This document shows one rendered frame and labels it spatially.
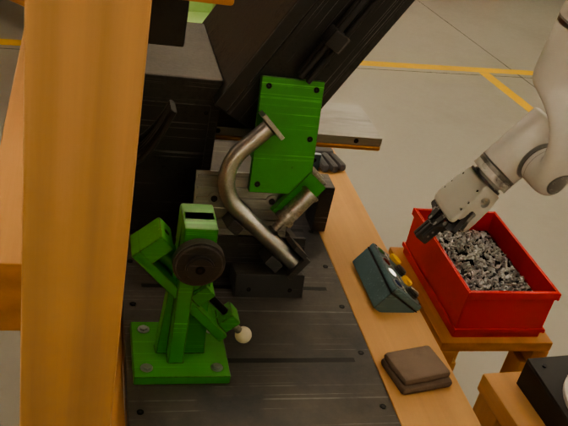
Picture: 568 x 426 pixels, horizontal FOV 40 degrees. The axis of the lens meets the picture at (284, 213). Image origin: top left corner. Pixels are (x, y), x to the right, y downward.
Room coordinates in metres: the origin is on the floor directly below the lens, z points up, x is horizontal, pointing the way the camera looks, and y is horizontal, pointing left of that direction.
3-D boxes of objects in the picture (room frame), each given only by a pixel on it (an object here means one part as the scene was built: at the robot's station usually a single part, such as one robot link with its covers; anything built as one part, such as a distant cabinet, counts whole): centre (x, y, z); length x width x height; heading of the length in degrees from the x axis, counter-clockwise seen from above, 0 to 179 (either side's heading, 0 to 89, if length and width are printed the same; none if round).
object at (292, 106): (1.30, 0.04, 1.17); 0.13 x 0.12 x 0.20; 18
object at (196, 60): (1.41, 0.28, 1.07); 0.30 x 0.18 x 0.34; 18
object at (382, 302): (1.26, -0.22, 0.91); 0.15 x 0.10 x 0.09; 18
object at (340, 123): (1.46, 0.05, 1.11); 0.39 x 0.16 x 0.03; 108
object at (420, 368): (1.02, -0.28, 0.91); 0.10 x 0.08 x 0.03; 119
